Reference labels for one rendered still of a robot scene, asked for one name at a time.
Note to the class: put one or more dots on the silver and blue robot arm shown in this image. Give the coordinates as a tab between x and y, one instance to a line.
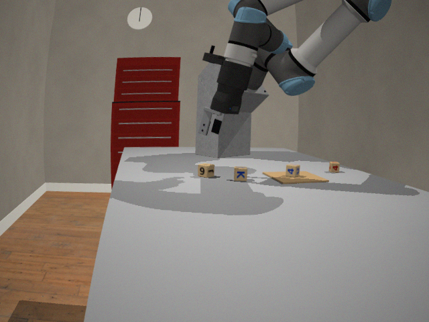
293	68

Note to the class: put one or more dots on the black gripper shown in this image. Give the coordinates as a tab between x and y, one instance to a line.
233	79

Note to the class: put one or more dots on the tan flat mat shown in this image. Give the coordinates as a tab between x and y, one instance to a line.
304	177

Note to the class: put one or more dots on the tan wooden letter block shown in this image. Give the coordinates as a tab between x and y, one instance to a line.
292	170
240	173
334	167
206	170

